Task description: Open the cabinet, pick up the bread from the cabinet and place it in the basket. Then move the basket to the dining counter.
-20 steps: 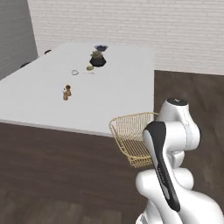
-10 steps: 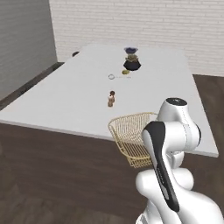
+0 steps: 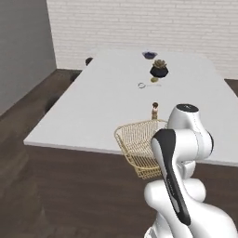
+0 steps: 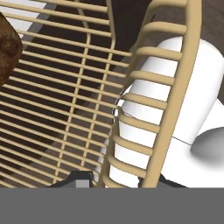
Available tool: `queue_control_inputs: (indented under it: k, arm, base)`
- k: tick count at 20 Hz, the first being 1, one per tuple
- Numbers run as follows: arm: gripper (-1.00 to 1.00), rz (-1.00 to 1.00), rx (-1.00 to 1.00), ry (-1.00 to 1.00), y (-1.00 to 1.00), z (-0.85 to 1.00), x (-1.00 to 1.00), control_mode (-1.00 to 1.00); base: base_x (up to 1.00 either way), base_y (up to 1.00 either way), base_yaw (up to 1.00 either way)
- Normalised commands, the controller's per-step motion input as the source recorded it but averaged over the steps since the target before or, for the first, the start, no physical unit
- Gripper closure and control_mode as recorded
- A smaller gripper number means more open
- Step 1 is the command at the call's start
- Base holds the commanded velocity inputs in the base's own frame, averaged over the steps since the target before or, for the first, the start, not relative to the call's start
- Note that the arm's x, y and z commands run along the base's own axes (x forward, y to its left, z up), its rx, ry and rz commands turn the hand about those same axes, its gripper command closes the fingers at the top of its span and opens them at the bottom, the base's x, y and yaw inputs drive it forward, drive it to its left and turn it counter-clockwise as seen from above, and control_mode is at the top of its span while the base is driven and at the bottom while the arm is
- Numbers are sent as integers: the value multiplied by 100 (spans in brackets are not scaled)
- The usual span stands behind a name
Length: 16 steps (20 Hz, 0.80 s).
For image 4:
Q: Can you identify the tan wire basket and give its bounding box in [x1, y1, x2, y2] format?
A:
[0, 0, 203, 189]

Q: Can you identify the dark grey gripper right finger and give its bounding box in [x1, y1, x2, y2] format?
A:
[137, 174, 188, 189]

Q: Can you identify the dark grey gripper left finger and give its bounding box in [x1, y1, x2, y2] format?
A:
[47, 170, 95, 189]

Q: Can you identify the brown bread loaf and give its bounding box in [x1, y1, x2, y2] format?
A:
[0, 11, 24, 88]

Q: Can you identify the white rounded object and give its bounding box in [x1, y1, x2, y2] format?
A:
[93, 36, 224, 189]

